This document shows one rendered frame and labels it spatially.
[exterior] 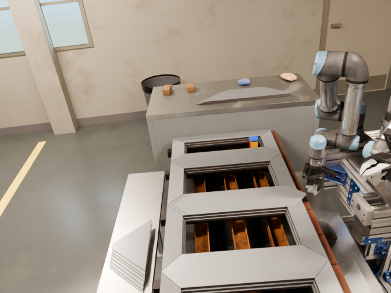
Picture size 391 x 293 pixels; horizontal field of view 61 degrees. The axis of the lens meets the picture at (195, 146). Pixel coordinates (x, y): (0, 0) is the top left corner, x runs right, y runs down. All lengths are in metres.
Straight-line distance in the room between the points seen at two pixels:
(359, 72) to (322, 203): 0.86
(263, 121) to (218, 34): 2.32
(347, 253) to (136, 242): 1.08
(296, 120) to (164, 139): 1.02
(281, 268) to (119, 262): 0.78
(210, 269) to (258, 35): 3.72
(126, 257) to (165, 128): 1.12
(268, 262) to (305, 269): 0.15
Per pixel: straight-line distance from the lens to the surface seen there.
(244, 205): 1.85
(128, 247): 1.82
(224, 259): 1.59
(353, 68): 1.68
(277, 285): 1.54
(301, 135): 2.70
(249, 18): 4.71
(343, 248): 1.95
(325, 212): 2.12
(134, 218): 2.03
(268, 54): 4.89
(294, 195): 1.93
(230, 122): 2.52
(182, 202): 1.90
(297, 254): 1.63
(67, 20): 4.72
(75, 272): 2.92
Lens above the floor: 2.08
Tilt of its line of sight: 31 degrees down
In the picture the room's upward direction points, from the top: 6 degrees counter-clockwise
